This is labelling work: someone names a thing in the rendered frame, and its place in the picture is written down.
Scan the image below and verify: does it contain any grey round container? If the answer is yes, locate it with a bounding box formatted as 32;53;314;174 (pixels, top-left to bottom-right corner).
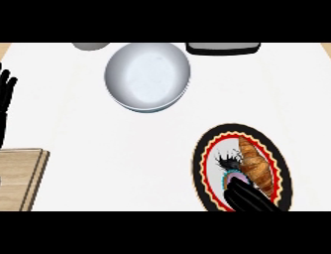
71;43;113;52

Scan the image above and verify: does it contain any grey and black appliance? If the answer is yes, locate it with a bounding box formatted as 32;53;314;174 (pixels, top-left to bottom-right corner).
185;43;262;57

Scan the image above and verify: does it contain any white bowl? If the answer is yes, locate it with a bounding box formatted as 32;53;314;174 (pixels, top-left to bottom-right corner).
104;43;194;114

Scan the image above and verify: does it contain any black and red patterned plate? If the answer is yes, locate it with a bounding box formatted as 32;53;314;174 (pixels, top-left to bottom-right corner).
192;123;294;212

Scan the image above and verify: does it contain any white placemat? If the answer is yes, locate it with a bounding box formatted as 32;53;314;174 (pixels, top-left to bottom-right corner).
0;43;331;212

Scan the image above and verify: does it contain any brown croissant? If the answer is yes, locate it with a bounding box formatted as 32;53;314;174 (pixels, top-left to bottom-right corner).
238;136;277;199

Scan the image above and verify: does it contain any pink cupcake with teal wrapper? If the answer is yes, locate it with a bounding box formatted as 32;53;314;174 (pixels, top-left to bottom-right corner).
222;170;253;191

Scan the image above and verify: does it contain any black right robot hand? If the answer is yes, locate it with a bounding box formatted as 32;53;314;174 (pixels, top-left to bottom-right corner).
223;179;283;212

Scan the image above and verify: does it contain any pale wooden board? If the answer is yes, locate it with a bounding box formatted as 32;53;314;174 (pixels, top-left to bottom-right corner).
0;148;52;212

